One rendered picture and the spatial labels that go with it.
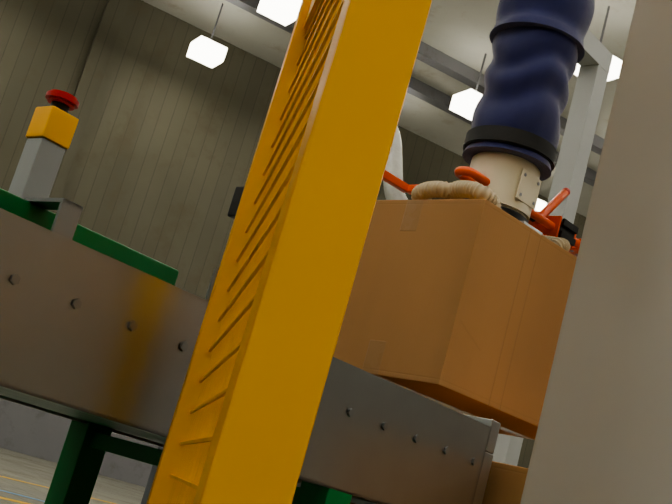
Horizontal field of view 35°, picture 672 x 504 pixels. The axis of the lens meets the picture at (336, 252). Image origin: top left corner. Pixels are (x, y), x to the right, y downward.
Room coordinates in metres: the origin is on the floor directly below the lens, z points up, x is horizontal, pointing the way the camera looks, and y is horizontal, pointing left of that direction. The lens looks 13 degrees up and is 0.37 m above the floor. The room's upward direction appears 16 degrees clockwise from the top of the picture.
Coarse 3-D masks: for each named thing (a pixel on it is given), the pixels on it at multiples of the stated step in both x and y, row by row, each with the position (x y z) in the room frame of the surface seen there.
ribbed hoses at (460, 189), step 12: (468, 180) 2.33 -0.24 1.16; (420, 192) 2.41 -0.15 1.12; (432, 192) 2.39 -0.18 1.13; (444, 192) 2.37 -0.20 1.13; (456, 192) 2.34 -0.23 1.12; (468, 192) 2.31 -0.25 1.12; (480, 192) 2.29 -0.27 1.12; (492, 192) 2.30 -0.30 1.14; (552, 240) 2.50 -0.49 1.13; (564, 240) 2.50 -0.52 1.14
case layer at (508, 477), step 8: (496, 464) 2.05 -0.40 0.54; (504, 464) 2.04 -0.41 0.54; (496, 472) 2.05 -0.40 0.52; (504, 472) 2.04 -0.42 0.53; (512, 472) 2.03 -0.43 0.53; (520, 472) 2.01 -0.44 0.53; (488, 480) 2.06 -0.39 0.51; (496, 480) 2.05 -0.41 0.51; (504, 480) 2.04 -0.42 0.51; (512, 480) 2.02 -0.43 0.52; (520, 480) 2.01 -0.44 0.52; (488, 488) 2.06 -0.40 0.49; (496, 488) 2.04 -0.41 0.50; (504, 488) 2.03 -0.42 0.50; (512, 488) 2.02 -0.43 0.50; (520, 488) 2.01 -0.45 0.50; (488, 496) 2.05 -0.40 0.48; (496, 496) 2.04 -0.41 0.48; (504, 496) 2.03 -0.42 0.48; (512, 496) 2.02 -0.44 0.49; (520, 496) 2.01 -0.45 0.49
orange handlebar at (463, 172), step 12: (456, 168) 2.39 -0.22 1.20; (468, 168) 2.37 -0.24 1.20; (384, 180) 2.59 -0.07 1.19; (396, 180) 2.60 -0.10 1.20; (480, 180) 2.39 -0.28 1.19; (408, 192) 2.64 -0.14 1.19; (540, 216) 2.56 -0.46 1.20; (540, 228) 2.64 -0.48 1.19; (552, 228) 2.61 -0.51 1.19; (576, 240) 2.68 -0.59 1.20; (576, 252) 2.73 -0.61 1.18
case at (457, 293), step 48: (384, 240) 2.33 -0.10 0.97; (432, 240) 2.22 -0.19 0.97; (480, 240) 2.15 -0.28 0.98; (528, 240) 2.25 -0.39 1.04; (384, 288) 2.30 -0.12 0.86; (432, 288) 2.20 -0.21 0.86; (480, 288) 2.17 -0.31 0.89; (528, 288) 2.28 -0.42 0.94; (384, 336) 2.27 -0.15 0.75; (432, 336) 2.17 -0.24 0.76; (480, 336) 2.20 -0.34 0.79; (528, 336) 2.30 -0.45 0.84; (432, 384) 2.16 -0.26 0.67; (480, 384) 2.23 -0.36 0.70; (528, 384) 2.33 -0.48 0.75; (528, 432) 2.54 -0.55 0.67
